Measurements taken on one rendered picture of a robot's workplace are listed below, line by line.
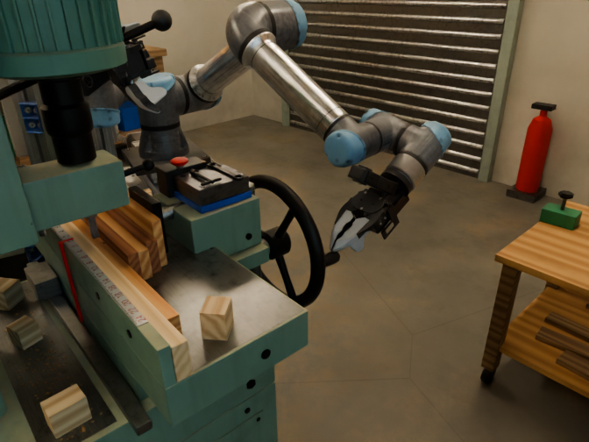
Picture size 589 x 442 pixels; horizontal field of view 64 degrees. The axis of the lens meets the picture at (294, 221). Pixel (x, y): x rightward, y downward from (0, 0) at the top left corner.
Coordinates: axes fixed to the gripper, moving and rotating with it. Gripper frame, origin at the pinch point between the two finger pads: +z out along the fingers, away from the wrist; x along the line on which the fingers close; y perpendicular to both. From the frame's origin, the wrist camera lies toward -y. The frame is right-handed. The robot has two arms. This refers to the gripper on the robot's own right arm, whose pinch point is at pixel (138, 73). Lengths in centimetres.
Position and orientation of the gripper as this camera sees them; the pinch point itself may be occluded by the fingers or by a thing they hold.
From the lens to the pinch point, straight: 88.2
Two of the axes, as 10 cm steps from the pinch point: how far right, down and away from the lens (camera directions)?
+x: 2.2, 7.9, 5.8
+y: 7.3, -5.3, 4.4
